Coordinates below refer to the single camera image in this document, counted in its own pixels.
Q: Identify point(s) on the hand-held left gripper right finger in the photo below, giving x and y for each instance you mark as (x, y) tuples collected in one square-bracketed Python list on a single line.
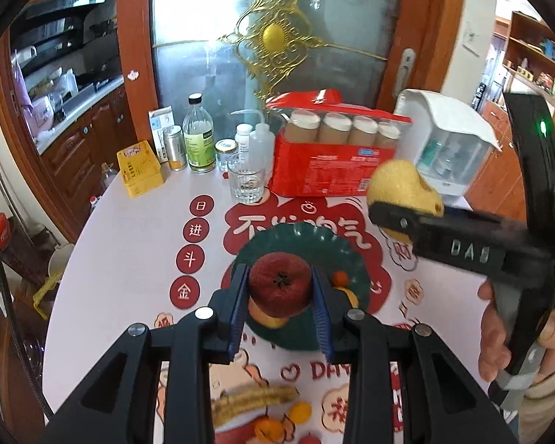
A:
[(321, 317)]

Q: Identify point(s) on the silver drink can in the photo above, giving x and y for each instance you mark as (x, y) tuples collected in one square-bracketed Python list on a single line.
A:
[(175, 148)]

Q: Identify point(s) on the orange cherry tomato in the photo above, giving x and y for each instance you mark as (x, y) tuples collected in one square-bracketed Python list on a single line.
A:
[(340, 279)]

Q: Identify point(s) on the frosted glass door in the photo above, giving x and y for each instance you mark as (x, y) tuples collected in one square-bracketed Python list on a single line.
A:
[(203, 32)]

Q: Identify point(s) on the white carton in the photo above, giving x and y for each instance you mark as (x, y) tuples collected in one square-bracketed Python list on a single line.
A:
[(159, 120)]

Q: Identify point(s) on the green scalloped plate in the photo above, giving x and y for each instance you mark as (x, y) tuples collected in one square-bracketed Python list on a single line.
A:
[(277, 245)]

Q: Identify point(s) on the clear vinegar bottle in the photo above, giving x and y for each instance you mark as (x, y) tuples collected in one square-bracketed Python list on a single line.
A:
[(199, 138)]

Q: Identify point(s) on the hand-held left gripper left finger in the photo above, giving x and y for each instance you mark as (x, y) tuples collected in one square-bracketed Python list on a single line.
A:
[(238, 307)]

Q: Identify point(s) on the yellow pear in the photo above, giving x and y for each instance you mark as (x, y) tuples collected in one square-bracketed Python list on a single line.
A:
[(397, 185)]

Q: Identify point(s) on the clear glass tumbler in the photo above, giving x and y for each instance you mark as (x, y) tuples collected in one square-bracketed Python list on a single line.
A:
[(246, 180)]

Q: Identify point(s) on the red trash bin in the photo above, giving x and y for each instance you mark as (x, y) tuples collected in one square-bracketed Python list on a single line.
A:
[(0, 233)]

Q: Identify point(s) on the white wall switch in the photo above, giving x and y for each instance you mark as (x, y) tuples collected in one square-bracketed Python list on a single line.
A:
[(471, 39)]

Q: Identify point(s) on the wooden kitchen cabinets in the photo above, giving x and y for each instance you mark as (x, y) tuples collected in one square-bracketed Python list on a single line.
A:
[(88, 134)]

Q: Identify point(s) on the plastic oil bottle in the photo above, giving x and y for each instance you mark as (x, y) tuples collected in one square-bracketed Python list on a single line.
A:
[(106, 175)]

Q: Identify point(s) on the white pill bottle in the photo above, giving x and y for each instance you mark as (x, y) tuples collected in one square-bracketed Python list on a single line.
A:
[(243, 135)]

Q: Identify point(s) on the white squeeze bottle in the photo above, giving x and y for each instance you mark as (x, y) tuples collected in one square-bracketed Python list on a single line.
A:
[(261, 145)]

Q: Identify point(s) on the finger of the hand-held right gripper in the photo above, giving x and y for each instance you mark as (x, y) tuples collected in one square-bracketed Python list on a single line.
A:
[(395, 219)]

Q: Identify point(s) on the wooden sideboard cabinet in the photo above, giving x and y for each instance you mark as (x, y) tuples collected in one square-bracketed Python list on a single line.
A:
[(495, 162)]

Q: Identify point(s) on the spotted yellow banana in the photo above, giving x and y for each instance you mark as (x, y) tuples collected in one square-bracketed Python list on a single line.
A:
[(254, 402)]

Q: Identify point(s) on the yellow box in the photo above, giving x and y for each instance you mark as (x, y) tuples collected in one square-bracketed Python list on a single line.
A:
[(138, 169)]

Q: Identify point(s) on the deep orange tangerine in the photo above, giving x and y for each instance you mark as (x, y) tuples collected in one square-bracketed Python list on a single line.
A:
[(266, 431)]

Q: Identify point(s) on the gold door ornament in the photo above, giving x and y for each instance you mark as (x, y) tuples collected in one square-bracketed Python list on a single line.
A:
[(270, 37)]

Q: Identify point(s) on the wooden display shelf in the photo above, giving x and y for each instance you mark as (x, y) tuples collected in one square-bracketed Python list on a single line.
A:
[(534, 64)]

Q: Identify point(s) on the steel range hood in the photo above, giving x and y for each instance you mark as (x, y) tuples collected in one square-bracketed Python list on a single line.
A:
[(60, 14)]

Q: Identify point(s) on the red yellow apple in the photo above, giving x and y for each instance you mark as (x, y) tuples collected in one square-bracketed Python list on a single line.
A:
[(280, 282)]

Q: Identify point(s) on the red paper cup package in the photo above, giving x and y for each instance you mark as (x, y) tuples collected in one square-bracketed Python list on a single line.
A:
[(323, 162)]

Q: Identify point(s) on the white countertop sterilizer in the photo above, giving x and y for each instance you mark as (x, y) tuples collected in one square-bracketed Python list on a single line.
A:
[(448, 148)]

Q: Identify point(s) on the pale orange tangerine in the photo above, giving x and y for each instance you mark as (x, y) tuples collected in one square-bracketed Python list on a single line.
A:
[(300, 411)]

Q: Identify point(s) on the small glass jar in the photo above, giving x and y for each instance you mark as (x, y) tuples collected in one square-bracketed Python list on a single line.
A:
[(225, 151)]

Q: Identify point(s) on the pink plastic bag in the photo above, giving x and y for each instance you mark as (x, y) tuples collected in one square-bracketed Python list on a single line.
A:
[(41, 111)]

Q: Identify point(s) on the small red fruit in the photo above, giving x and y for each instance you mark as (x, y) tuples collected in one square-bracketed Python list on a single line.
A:
[(310, 439)]

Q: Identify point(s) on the person's right hand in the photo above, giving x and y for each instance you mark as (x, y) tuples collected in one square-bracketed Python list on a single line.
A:
[(492, 333)]

